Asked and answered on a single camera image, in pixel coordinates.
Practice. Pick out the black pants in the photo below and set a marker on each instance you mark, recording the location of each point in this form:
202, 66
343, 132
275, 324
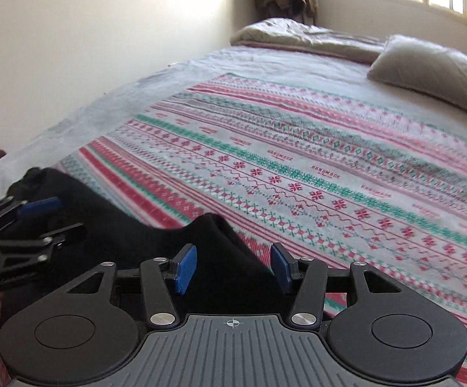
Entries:
229, 277

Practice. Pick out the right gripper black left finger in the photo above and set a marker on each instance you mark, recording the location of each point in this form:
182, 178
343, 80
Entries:
88, 329

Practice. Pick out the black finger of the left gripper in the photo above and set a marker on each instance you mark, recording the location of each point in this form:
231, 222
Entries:
12, 210
41, 249

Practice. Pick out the beige pillow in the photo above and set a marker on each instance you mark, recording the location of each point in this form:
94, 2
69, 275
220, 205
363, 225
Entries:
423, 67

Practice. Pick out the striped patterned bed blanket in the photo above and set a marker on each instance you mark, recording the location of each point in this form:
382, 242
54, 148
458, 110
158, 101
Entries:
289, 146

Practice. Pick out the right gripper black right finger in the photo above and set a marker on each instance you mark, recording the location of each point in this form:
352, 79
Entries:
370, 324

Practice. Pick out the crumpled beige duvet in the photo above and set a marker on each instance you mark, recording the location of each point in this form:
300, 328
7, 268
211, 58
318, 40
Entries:
286, 34

